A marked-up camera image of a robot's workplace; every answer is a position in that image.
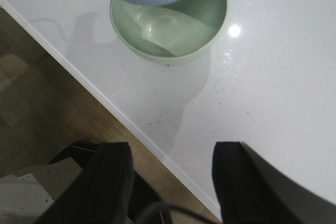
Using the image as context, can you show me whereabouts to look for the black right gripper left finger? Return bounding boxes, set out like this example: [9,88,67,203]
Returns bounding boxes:
[36,142,134,223]

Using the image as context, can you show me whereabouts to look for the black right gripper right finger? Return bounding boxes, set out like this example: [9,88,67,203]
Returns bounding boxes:
[212,142,335,223]

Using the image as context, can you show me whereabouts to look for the black cable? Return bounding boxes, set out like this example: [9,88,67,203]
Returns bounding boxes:
[131,202,208,224]

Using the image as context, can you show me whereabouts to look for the green bowl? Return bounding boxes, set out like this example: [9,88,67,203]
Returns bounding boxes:
[110,0,227,64]

